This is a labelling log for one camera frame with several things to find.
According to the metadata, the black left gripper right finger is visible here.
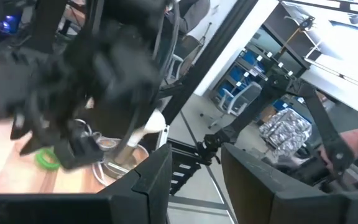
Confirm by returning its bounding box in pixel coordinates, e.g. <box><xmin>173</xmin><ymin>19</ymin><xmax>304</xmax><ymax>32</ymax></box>
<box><xmin>221</xmin><ymin>142</ymin><xmax>344</xmax><ymax>224</ymax></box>

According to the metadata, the shelf with blue bins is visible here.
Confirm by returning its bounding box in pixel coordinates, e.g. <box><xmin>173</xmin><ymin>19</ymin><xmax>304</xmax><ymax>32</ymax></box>
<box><xmin>216</xmin><ymin>46</ymin><xmax>295</xmax><ymax>100</ymax></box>

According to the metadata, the white post with metal base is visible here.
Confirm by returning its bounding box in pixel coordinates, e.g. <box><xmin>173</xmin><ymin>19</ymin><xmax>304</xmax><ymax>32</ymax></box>
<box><xmin>99</xmin><ymin>108</ymin><xmax>167</xmax><ymax>181</ymax></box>

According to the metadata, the green coil wristband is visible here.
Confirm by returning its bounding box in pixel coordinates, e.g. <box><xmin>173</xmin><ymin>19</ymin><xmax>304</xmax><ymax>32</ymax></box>
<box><xmin>35</xmin><ymin>147</ymin><xmax>62</xmax><ymax>171</ymax></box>

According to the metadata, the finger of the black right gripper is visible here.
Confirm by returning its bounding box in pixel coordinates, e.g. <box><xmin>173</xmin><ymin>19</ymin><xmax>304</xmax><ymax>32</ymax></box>
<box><xmin>10</xmin><ymin>113</ymin><xmax>32</xmax><ymax>141</ymax></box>
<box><xmin>19</xmin><ymin>124</ymin><xmax>54</xmax><ymax>156</ymax></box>

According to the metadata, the person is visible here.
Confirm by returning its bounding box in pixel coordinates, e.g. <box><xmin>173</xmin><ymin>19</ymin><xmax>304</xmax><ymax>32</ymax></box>
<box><xmin>166</xmin><ymin>0</ymin><xmax>211</xmax><ymax>35</ymax></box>

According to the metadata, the black frame post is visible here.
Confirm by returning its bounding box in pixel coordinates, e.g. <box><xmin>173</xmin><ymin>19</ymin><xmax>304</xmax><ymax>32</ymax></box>
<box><xmin>162</xmin><ymin>0</ymin><xmax>259</xmax><ymax>125</ymax></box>

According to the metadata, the camouflage patterned bag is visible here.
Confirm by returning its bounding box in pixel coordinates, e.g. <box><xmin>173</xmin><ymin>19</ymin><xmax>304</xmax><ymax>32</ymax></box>
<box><xmin>259</xmin><ymin>108</ymin><xmax>313</xmax><ymax>156</ymax></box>

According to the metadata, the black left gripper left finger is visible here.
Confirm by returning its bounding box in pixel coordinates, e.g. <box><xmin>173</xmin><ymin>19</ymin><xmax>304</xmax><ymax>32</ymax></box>
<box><xmin>98</xmin><ymin>142</ymin><xmax>173</xmax><ymax>224</ymax></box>

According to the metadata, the computer with purple lights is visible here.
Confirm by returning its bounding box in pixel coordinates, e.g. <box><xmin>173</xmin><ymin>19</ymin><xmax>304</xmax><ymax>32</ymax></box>
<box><xmin>0</xmin><ymin>0</ymin><xmax>23</xmax><ymax>35</ymax></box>

